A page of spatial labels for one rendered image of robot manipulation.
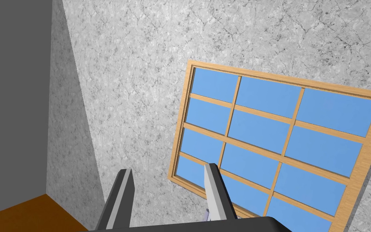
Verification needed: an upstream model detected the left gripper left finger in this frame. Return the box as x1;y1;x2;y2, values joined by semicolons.
95;168;136;231

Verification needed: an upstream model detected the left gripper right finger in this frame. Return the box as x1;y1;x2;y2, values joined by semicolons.
203;163;238;222

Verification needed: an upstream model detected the wooden framed window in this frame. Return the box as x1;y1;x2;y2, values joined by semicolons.
167;60;371;232

